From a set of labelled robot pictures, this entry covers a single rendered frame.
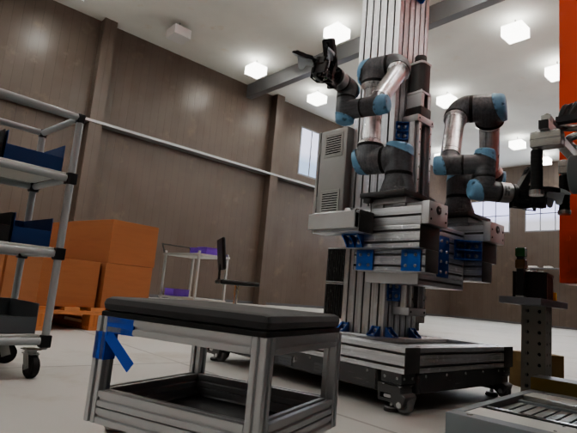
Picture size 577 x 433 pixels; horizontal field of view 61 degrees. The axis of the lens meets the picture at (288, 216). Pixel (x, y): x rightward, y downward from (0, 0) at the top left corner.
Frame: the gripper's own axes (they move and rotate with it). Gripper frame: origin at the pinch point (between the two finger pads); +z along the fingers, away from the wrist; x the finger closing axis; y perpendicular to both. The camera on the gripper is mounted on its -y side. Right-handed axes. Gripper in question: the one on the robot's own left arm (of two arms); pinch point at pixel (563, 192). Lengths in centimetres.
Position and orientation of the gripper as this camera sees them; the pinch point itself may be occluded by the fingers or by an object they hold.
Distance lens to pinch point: 205.2
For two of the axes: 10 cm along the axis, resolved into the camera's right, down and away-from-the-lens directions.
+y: -0.9, 9.8, -1.6
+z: 10.0, 0.9, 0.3
